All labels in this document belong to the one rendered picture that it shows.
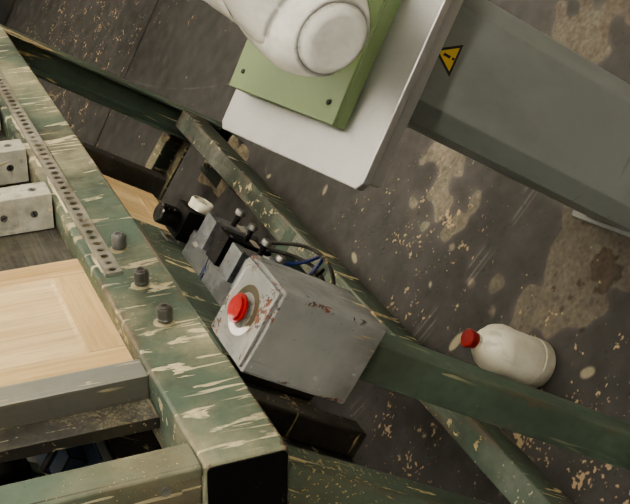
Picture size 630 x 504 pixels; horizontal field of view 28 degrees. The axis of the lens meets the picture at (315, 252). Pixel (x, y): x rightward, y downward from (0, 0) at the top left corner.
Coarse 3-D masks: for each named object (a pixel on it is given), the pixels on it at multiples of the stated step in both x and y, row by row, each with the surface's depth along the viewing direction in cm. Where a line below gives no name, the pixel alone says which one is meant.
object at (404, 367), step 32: (384, 352) 169; (416, 352) 173; (384, 384) 171; (416, 384) 173; (448, 384) 176; (480, 384) 178; (512, 384) 185; (480, 416) 181; (512, 416) 183; (544, 416) 186; (576, 416) 189; (608, 416) 199; (576, 448) 192; (608, 448) 195
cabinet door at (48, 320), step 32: (0, 288) 209; (32, 288) 210; (64, 288) 209; (0, 320) 200; (32, 320) 200; (64, 320) 200; (96, 320) 200; (0, 352) 191; (32, 352) 191; (64, 352) 192; (96, 352) 191; (128, 352) 191; (0, 384) 183
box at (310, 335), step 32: (256, 256) 163; (288, 288) 157; (320, 288) 165; (224, 320) 163; (256, 320) 157; (288, 320) 156; (320, 320) 158; (352, 320) 160; (256, 352) 156; (288, 352) 158; (320, 352) 160; (352, 352) 163; (288, 384) 161; (320, 384) 163; (352, 384) 165
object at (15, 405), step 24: (24, 384) 179; (48, 384) 179; (72, 384) 179; (96, 384) 179; (120, 384) 180; (144, 384) 182; (0, 408) 174; (24, 408) 176; (48, 408) 177; (72, 408) 179; (96, 408) 181
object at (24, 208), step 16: (0, 192) 230; (16, 192) 230; (32, 192) 231; (48, 192) 231; (0, 208) 228; (16, 208) 229; (32, 208) 230; (48, 208) 231; (0, 224) 229; (16, 224) 230; (32, 224) 231; (48, 224) 233
